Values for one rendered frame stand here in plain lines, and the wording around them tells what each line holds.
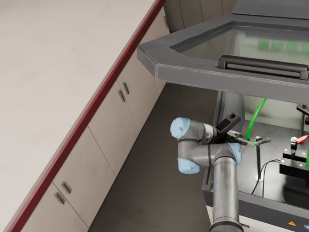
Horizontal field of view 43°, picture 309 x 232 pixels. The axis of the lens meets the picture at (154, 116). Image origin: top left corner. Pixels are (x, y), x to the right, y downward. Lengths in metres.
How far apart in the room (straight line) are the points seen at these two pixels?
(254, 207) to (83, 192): 1.29
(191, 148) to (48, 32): 2.21
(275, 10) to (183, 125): 0.69
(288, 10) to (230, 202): 0.91
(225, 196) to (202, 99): 2.34
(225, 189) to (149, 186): 1.86
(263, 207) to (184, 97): 1.93
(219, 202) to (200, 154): 0.22
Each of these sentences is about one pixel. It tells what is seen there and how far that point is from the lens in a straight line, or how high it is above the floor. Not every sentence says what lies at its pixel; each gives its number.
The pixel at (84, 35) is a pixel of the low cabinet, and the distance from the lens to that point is 3.14.
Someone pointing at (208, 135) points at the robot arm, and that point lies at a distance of 1.45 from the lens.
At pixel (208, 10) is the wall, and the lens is 3.67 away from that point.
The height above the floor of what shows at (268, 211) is 0.92.
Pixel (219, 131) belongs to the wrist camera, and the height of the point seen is 1.37.
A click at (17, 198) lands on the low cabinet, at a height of 0.84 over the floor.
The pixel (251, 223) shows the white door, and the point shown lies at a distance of 1.99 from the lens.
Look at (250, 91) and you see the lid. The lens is 0.83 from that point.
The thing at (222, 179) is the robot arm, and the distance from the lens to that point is 1.25.
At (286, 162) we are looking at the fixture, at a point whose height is 0.98.
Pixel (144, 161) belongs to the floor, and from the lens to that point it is 3.19.
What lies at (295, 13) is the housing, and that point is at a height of 1.50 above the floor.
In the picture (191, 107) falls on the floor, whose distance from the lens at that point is 3.45.
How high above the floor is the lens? 2.54
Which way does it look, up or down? 47 degrees down
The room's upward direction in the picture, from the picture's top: 19 degrees counter-clockwise
